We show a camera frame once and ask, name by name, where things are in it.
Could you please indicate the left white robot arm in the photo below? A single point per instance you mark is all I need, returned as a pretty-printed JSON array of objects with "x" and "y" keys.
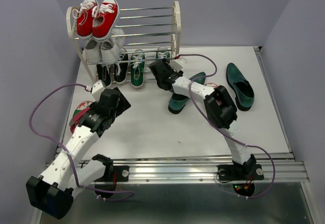
[{"x": 55, "y": 189}]

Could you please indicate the left red sneaker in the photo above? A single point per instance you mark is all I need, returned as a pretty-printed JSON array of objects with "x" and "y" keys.
[{"x": 84, "y": 18}]

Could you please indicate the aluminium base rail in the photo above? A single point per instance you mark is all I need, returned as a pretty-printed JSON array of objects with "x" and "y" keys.
[{"x": 202, "y": 170}]

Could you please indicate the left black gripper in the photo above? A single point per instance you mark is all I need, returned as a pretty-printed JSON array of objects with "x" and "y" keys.
[{"x": 123, "y": 105}]

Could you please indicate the right dark green loafer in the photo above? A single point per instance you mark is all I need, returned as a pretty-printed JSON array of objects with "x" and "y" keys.
[{"x": 244, "y": 94}]

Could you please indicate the white sneaker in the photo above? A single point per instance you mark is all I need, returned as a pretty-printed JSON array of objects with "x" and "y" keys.
[
  {"x": 93, "y": 51},
  {"x": 110, "y": 49}
]

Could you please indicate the right red sneaker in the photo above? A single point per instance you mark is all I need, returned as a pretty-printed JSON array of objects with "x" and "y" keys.
[{"x": 105, "y": 16}]

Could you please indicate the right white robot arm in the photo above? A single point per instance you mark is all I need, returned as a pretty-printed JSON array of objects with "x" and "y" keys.
[{"x": 220, "y": 111}]

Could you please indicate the cream metal shoe rack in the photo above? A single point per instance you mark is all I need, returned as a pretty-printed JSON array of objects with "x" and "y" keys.
[{"x": 144, "y": 28}]

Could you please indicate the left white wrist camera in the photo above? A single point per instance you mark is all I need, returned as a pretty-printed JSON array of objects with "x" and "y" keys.
[{"x": 97, "y": 89}]

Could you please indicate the dark green loafer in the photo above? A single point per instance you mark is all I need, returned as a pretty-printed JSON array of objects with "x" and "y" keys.
[
  {"x": 177, "y": 101},
  {"x": 244, "y": 94}
]

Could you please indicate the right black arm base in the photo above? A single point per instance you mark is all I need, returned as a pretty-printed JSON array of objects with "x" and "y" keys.
[{"x": 243, "y": 183}]

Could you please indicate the left dark green loafer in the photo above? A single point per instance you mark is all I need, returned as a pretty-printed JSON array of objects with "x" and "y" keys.
[{"x": 177, "y": 101}]

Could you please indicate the red sneaker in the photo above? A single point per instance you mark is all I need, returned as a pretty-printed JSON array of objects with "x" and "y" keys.
[
  {"x": 84, "y": 18},
  {"x": 105, "y": 16}
]

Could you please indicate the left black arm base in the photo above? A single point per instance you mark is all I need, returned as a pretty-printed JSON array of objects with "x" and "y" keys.
[{"x": 112, "y": 177}]

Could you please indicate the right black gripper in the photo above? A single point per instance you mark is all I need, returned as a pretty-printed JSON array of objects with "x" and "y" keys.
[{"x": 165, "y": 63}]

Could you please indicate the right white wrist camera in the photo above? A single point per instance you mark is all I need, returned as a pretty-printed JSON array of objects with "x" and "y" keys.
[{"x": 178, "y": 63}]

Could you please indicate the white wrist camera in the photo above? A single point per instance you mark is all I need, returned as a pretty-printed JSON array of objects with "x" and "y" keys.
[
  {"x": 178, "y": 63},
  {"x": 97, "y": 89}
]

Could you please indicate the green sneaker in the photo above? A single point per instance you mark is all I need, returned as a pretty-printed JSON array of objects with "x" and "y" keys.
[
  {"x": 162, "y": 52},
  {"x": 137, "y": 68}
]

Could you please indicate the right black sneaker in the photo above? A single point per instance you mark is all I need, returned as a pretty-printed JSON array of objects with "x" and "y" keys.
[{"x": 121, "y": 67}]

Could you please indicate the left white sneaker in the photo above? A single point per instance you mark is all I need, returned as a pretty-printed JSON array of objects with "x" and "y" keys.
[{"x": 93, "y": 51}]

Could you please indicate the right white sneaker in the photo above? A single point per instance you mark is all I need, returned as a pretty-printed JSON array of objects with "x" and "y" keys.
[{"x": 110, "y": 49}]

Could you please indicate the black sneaker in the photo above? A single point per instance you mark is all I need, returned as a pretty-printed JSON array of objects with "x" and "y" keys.
[
  {"x": 121, "y": 67},
  {"x": 103, "y": 73}
]

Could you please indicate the left black sneaker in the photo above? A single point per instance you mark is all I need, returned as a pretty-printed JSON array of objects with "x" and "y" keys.
[{"x": 103, "y": 73}]

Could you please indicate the pink flip-flop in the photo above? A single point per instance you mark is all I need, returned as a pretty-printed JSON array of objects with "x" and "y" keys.
[
  {"x": 211, "y": 84},
  {"x": 78, "y": 113}
]

